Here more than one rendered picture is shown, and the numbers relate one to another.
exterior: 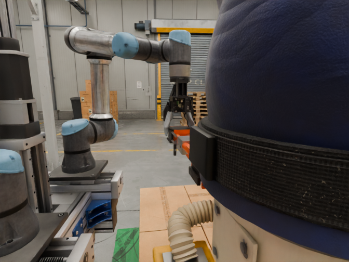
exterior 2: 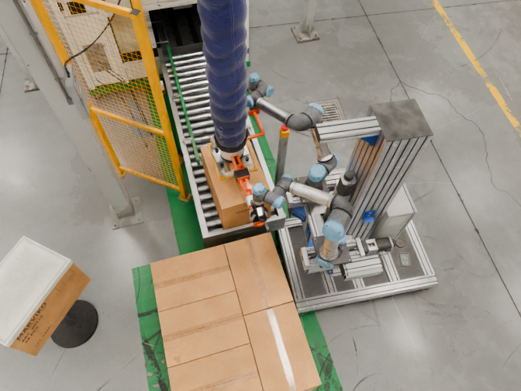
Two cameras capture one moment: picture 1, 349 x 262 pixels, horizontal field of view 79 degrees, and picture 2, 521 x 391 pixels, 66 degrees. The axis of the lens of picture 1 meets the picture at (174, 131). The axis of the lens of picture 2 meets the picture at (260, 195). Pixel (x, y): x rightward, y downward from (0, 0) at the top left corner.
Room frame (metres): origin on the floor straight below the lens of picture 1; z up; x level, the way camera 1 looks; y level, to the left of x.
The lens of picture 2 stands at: (1.95, -0.22, 3.57)
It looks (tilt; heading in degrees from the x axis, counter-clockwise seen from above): 60 degrees down; 170
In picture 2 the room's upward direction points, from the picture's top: 3 degrees clockwise
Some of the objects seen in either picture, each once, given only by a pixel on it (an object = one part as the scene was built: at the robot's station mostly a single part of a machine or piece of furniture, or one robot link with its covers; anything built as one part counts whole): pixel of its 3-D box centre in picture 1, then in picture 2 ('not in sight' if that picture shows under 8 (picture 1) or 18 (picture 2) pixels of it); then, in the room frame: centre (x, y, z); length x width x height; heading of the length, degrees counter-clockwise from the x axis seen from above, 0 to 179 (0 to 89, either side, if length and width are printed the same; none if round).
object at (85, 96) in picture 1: (100, 103); not in sight; (7.94, 2.77, 0.87); 1.21 x 1.02 x 1.74; 3
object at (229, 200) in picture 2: not in sight; (236, 183); (0.19, -0.12, 0.75); 0.60 x 0.40 x 0.40; 12
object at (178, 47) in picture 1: (178, 49); (259, 192); (0.77, -0.02, 1.55); 0.09 x 0.08 x 0.11; 52
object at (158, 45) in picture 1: (155, 51); (275, 197); (0.81, 0.07, 1.55); 0.11 x 0.11 x 0.08; 52
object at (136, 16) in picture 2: not in sight; (125, 116); (-0.37, -0.94, 1.05); 0.87 x 0.10 x 2.10; 61
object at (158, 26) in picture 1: (197, 27); not in sight; (10.02, -1.01, 4.09); 4.09 x 0.49 x 0.51; 93
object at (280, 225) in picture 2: not in sight; (245, 233); (0.52, -0.08, 0.47); 0.70 x 0.03 x 0.15; 99
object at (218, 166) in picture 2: not in sight; (219, 158); (0.21, -0.23, 1.14); 0.34 x 0.10 x 0.05; 11
